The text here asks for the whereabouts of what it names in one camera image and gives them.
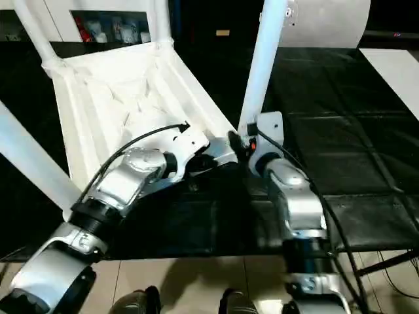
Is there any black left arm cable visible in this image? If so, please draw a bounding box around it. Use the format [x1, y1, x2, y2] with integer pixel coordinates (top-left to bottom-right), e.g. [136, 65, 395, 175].
[79, 123, 191, 203]

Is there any white plastic table top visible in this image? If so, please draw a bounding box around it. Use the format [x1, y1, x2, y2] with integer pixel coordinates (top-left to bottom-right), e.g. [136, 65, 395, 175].
[43, 39, 240, 220]

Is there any dark left robot foot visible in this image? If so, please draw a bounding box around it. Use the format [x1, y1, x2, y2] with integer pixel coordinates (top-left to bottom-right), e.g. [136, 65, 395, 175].
[108, 287, 163, 314]

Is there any black cabinet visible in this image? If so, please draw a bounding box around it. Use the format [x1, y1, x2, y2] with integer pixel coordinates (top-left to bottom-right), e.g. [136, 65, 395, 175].
[170, 0, 266, 50]

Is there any white glass-door cabinet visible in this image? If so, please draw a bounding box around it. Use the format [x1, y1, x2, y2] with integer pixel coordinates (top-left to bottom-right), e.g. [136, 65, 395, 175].
[0, 0, 172, 45]

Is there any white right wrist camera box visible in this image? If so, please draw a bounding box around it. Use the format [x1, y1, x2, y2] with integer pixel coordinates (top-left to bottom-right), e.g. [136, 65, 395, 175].
[252, 111, 283, 159]

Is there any white plastic table leg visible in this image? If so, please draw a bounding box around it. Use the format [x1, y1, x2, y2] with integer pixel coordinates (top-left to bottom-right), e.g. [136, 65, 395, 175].
[149, 0, 175, 48]
[0, 101, 81, 220]
[12, 0, 65, 74]
[237, 0, 291, 137]

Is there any thin floor cable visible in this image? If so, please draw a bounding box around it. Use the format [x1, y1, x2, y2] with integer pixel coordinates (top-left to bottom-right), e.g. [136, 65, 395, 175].
[380, 255, 419, 302]

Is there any dark robot foot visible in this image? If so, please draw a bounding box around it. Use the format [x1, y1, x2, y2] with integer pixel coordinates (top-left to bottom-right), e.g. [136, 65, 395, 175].
[219, 290, 261, 314]
[108, 287, 163, 314]

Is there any light grey cushion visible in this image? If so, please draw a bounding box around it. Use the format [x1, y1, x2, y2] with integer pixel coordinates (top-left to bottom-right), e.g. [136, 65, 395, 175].
[276, 0, 373, 49]

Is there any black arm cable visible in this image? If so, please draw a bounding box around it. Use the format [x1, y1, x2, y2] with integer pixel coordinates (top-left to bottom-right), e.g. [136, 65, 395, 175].
[79, 123, 191, 203]
[257, 131, 367, 314]

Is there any black stand leg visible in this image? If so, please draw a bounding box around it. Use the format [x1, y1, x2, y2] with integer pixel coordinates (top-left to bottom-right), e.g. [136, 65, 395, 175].
[357, 251, 419, 279]

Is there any white flat board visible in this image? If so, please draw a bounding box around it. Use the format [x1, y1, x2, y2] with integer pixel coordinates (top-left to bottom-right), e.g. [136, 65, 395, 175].
[359, 48, 419, 118]

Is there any black work mat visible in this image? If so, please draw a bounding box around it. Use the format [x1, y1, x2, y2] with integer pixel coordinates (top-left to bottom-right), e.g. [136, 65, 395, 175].
[0, 36, 419, 261]

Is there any dark right robot foot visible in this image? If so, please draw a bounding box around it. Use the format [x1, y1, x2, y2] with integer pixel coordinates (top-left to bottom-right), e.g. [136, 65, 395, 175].
[219, 290, 261, 314]

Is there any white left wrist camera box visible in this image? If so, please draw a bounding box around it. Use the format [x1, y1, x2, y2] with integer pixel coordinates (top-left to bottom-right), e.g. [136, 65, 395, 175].
[164, 127, 210, 185]

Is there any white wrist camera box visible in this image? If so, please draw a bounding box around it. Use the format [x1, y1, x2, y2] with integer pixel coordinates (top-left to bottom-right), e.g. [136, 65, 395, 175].
[164, 127, 210, 185]
[252, 111, 283, 159]

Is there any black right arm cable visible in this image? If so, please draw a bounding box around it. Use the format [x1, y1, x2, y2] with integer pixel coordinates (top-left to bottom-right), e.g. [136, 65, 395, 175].
[257, 131, 367, 314]

